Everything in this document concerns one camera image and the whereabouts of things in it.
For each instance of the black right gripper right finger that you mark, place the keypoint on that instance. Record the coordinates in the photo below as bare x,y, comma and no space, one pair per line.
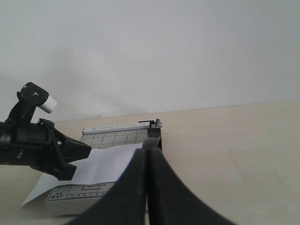
170,201

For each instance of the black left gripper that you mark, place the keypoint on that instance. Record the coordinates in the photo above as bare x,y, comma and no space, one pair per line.
37,146

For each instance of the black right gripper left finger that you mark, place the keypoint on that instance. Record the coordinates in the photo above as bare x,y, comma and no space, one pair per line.
124,203

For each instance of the white paper sheet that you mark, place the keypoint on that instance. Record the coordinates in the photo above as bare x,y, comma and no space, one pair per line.
101,166

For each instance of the black cutter blade arm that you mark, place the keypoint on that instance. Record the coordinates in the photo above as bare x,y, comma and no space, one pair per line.
152,140

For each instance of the grey paper cutter base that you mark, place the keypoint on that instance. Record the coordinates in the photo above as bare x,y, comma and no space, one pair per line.
75,199

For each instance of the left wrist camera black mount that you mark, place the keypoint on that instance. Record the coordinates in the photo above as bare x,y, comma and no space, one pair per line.
36,96

